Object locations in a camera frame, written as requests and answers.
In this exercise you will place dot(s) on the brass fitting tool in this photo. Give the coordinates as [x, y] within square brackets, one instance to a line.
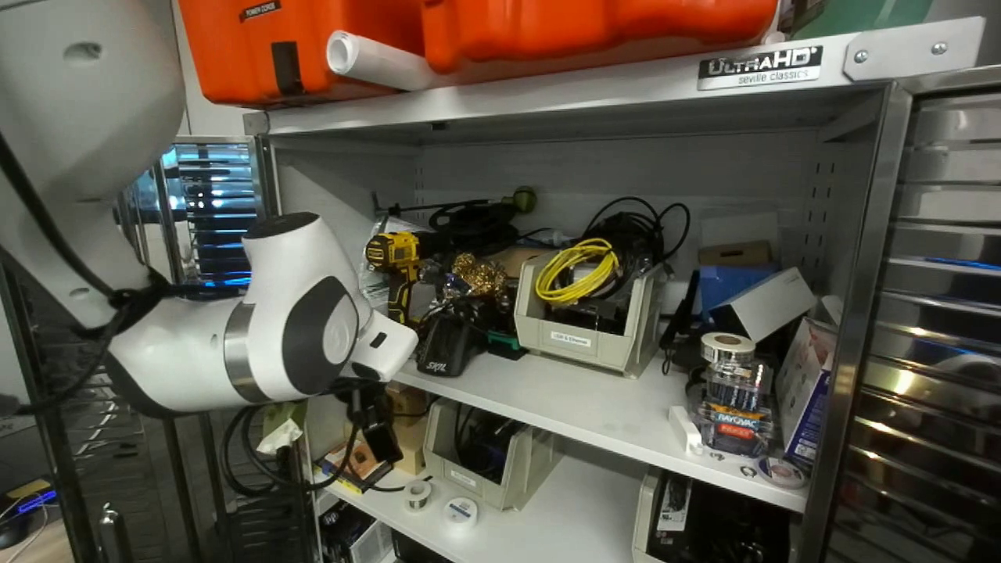
[476, 278]

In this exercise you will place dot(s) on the orange tote with black latch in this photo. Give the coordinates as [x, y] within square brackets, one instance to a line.
[239, 48]

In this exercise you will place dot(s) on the orange plastic tote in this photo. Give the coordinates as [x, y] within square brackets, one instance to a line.
[595, 31]

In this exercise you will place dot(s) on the small solder spool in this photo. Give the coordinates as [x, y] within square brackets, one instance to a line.
[418, 494]

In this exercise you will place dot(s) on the grey metal shelf unit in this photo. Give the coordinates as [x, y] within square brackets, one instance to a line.
[584, 408]

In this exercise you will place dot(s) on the white rolled tube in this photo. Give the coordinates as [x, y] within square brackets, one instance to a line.
[371, 62]

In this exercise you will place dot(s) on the white plastic storage bin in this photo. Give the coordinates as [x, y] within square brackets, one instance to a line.
[590, 338]

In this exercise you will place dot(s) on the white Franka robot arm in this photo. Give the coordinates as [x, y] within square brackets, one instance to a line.
[190, 356]

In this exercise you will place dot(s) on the flat tape roll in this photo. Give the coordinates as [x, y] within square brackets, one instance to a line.
[782, 472]

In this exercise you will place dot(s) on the clear jar of batteries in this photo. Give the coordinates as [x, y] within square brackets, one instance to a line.
[732, 408]

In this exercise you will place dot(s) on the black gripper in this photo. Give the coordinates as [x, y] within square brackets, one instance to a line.
[367, 400]

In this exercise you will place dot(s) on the black battery charger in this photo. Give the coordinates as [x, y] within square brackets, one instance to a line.
[451, 349]

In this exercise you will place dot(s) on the steel tray rack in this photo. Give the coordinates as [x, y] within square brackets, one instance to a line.
[207, 208]
[928, 315]

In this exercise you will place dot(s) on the white blue printed box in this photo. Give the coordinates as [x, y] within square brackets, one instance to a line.
[806, 392]

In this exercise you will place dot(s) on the brown box with black device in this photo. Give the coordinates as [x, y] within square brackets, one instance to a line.
[408, 439]

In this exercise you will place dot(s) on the clear tape roll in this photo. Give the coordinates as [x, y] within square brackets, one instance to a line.
[726, 349]

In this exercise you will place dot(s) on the UltraHD brand label plate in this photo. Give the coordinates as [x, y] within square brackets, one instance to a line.
[757, 68]

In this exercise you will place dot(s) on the white open cardboard box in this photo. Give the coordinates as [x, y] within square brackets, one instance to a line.
[770, 301]

